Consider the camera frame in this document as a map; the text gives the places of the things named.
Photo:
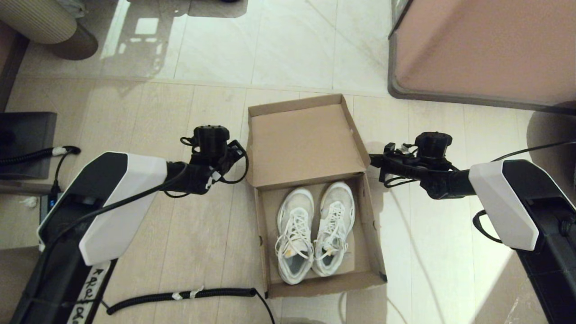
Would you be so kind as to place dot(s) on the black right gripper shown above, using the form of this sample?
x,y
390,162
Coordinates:
x,y
402,166

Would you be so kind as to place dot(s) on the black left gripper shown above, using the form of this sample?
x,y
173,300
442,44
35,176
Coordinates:
x,y
222,164

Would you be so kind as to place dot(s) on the brown cardboard shoe box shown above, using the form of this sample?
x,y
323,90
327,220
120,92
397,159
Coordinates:
x,y
306,144

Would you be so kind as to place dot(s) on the white mesh sneaker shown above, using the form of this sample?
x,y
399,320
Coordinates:
x,y
335,220
294,234

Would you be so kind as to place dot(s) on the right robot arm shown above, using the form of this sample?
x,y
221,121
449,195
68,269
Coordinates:
x,y
508,198

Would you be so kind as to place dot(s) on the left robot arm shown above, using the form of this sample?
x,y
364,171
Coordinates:
x,y
117,198

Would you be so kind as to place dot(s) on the grey power supply box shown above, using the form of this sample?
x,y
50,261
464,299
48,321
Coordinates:
x,y
50,204

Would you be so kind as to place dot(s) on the pink cabinet with grey base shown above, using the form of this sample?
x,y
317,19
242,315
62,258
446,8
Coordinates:
x,y
486,45

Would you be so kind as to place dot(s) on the crumpled clear plastic sheet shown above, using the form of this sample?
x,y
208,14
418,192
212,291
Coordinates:
x,y
524,310

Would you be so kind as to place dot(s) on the dark grey square platform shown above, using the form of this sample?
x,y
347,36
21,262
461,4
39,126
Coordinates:
x,y
27,135

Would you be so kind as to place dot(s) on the white crumpled tape scrap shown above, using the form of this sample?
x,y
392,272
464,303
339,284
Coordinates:
x,y
30,202

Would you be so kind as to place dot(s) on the grey crumpled cloth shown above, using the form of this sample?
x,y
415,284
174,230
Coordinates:
x,y
72,6

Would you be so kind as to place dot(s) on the brown wooden bar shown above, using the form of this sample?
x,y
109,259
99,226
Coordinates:
x,y
22,187

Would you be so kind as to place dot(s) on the beige ribbed round pouf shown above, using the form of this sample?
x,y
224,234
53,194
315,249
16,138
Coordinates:
x,y
36,20

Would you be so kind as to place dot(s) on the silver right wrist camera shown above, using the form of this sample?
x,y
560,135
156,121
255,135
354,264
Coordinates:
x,y
408,147

